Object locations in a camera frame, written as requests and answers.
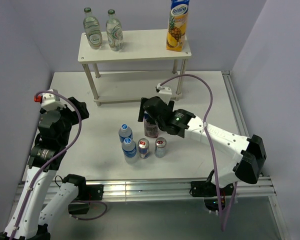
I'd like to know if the purple juice carton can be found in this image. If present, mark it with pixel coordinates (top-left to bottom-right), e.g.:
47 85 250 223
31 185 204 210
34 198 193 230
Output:
143 111 159 138

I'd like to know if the plastic water bottle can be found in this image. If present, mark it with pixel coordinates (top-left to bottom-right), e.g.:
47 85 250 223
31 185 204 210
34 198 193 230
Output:
118 124 133 143
121 137 138 164

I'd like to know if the pineapple juice carton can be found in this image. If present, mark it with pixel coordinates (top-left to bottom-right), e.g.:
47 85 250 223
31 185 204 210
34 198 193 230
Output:
166 0 190 52

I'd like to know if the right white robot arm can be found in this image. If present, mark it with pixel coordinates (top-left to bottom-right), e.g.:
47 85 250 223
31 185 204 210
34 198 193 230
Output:
139 96 267 195

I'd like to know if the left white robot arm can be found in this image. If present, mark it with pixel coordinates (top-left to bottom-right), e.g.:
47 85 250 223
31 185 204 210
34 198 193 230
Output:
0 92 90 240

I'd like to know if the white two-tier shelf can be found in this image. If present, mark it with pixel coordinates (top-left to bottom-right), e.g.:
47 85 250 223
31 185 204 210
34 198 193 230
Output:
78 29 192 106

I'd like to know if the blue red energy can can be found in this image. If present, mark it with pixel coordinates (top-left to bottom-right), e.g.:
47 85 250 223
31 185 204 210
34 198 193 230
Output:
137 138 150 159

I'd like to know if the silver energy can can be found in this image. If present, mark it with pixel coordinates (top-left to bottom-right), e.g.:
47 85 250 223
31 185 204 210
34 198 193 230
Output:
155 137 167 158

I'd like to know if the right glass water bottle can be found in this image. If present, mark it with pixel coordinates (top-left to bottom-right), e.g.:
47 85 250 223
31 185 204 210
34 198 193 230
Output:
106 9 124 52

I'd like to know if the glass water bottle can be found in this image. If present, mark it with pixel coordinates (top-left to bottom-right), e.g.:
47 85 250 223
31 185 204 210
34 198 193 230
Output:
83 7 103 49
106 9 124 52

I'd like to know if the left glass water bottle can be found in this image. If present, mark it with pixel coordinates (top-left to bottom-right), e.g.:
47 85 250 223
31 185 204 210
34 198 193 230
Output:
83 7 103 49

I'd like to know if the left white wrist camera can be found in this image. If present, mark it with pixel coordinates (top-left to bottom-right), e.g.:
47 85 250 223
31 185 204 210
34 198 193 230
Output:
34 93 66 112

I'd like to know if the aluminium frame rail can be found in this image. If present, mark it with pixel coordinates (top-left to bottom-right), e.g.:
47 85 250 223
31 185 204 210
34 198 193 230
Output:
17 71 291 240

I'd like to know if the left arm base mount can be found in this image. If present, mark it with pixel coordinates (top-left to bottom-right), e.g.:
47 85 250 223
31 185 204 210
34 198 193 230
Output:
68 184 104 216

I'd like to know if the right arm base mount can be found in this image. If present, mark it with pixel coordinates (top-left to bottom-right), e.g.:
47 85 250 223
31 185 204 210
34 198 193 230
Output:
189 180 235 198

